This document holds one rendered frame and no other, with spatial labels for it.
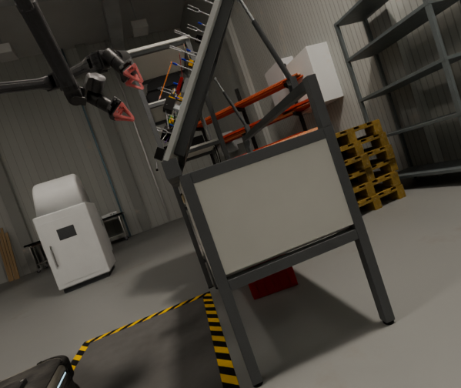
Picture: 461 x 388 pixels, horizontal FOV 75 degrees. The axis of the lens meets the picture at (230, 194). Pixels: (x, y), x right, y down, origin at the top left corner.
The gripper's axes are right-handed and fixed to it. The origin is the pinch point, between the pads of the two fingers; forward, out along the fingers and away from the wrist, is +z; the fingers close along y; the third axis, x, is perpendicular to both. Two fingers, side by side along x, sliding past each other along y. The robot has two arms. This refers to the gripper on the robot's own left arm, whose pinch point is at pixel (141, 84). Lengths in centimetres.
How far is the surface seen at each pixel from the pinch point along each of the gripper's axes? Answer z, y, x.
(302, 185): 77, -24, -3
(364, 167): 143, 111, -131
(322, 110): 65, -31, -28
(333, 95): 89, 231, -280
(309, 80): 54, -32, -32
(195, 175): 46, -23, 21
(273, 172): 66, -24, 1
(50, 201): -106, 321, 86
